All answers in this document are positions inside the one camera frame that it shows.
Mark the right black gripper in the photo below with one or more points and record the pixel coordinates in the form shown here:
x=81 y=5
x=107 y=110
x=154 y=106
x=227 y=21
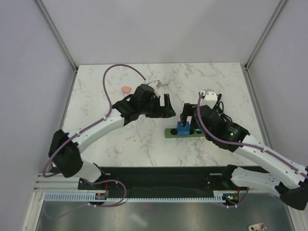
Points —
x=187 y=111

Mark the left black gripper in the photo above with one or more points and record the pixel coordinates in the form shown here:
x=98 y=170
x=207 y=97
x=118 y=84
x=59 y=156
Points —
x=166 y=111

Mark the blue cube socket adapter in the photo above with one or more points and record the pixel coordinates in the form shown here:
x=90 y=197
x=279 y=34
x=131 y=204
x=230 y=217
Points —
x=182 y=131

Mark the teal plug adapter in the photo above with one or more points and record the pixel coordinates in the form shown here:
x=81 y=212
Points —
x=198 y=131

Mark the green power strip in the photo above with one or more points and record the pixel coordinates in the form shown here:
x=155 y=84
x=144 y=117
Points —
x=171 y=133

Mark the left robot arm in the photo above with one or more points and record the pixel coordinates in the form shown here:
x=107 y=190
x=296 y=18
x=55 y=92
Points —
x=66 y=147

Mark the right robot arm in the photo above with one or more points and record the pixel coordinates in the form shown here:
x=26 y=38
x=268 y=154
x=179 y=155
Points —
x=284 y=178

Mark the pink plug adapter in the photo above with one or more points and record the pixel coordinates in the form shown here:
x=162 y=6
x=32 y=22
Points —
x=126 y=90

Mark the white triangular power strip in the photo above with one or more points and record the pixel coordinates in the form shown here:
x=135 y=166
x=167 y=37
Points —
x=157 y=75

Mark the smartphone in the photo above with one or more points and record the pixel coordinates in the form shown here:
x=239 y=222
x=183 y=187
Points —
x=258 y=227

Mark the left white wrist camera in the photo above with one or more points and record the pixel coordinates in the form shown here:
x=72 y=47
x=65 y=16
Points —
x=156 y=84

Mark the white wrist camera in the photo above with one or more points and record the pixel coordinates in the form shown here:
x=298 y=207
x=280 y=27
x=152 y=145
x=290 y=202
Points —
x=208 y=98
x=156 y=84

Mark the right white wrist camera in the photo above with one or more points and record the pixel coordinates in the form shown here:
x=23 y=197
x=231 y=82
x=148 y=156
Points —
x=208 y=98

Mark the right aluminium frame post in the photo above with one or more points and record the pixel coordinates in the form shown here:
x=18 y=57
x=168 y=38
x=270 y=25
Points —
x=265 y=33

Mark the aluminium frame post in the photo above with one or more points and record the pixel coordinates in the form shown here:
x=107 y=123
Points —
x=55 y=32
x=265 y=33

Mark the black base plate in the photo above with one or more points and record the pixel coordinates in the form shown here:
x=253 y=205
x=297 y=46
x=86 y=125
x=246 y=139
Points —
x=160 y=182

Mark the left aluminium frame post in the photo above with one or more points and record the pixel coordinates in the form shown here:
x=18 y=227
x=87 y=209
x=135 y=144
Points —
x=55 y=32

